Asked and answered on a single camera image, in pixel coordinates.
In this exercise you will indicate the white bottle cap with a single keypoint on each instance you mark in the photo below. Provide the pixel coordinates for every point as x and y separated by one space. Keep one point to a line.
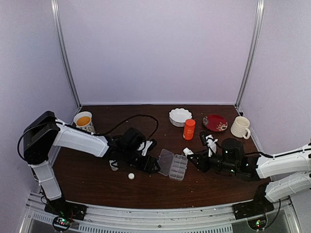
131 176

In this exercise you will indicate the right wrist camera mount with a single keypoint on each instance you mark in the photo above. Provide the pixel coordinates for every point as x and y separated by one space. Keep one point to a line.
210 142

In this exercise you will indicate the left aluminium frame post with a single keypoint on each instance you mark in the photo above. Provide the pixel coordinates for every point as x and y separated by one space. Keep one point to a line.
63 51

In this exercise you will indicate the aluminium front rail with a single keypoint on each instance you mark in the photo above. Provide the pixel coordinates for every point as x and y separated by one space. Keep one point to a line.
103 219

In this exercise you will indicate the clear plastic pill organizer box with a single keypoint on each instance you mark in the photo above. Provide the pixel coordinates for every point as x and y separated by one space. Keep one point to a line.
172 165

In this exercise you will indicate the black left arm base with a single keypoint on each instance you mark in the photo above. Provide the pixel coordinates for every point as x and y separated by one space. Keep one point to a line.
65 212

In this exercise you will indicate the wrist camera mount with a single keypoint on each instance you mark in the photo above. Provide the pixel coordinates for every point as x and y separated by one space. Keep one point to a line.
146 146
210 142

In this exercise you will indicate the orange pill bottle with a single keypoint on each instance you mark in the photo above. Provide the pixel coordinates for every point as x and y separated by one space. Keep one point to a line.
189 129

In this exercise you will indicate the right aluminium frame post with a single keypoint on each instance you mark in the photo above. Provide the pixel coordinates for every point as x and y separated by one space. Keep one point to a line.
252 51

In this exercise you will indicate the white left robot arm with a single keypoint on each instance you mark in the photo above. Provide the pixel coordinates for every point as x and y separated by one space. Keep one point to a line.
47 131

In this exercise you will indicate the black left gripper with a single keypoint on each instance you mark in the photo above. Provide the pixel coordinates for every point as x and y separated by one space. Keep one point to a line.
148 166

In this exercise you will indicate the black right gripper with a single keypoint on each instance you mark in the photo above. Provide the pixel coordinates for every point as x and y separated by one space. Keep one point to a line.
202 157

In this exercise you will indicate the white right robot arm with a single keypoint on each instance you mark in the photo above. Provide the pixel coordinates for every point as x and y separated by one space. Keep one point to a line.
254 166

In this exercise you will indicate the white pill bottle green label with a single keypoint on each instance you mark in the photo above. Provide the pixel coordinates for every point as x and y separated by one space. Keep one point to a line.
187 151

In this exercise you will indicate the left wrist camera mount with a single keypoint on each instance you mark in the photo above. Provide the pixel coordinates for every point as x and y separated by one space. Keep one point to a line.
146 146

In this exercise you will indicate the aluminium frame post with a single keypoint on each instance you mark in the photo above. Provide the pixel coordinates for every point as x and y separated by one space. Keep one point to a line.
63 51
252 51

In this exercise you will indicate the cream ribbed mug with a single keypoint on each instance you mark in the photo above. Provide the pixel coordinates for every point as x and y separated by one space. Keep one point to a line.
240 128

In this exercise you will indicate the white scalloped ceramic bowl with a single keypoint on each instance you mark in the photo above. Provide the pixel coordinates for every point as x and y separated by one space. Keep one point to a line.
178 116

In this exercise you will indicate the red floral plate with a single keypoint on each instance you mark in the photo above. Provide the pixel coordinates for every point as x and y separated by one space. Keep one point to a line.
215 123

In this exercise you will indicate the patterned mug with orange interior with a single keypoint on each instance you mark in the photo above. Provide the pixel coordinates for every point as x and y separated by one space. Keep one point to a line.
83 120

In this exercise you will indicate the grey capped pill bottle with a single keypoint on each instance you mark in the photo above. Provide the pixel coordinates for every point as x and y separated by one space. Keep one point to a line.
114 165

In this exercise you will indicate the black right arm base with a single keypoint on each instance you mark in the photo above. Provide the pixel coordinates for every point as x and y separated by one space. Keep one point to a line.
259 205

